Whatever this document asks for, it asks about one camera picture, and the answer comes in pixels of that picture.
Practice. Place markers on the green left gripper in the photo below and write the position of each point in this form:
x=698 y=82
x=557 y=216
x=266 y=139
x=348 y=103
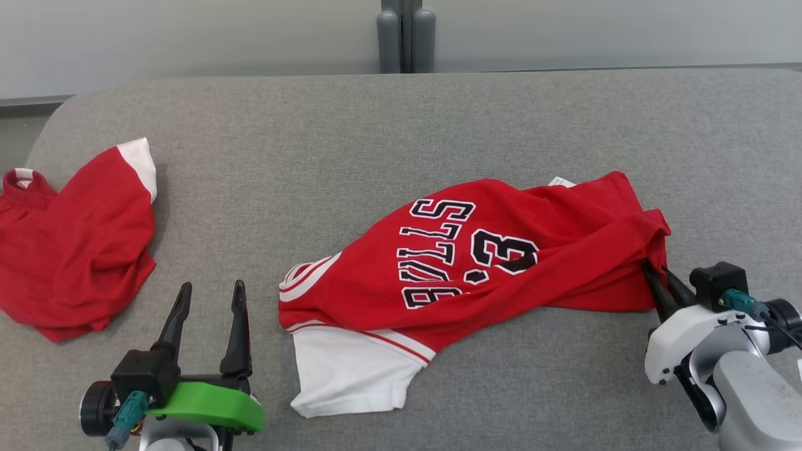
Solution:
x=213 y=404

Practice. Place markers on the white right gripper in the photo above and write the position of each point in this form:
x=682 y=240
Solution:
x=677 y=332

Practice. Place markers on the red Bulls jersey shirt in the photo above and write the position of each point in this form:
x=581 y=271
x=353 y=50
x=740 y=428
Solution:
x=564 y=213

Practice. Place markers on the red shorts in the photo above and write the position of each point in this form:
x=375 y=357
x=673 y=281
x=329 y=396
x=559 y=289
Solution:
x=81 y=250

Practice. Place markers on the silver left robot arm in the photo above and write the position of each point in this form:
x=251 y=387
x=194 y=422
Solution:
x=166 y=433

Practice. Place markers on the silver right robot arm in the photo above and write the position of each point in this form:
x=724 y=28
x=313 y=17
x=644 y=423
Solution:
x=758 y=407

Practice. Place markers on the grey fabric sofa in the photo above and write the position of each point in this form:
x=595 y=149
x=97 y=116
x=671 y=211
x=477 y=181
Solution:
x=376 y=138

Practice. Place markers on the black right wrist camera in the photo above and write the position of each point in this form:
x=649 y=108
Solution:
x=717 y=285

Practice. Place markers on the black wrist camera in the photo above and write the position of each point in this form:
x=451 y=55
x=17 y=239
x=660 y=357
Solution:
x=717 y=285
x=144 y=373

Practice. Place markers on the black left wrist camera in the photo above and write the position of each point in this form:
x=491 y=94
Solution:
x=144 y=373

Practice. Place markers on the grey metal frame post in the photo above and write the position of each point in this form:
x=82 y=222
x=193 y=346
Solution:
x=388 y=44

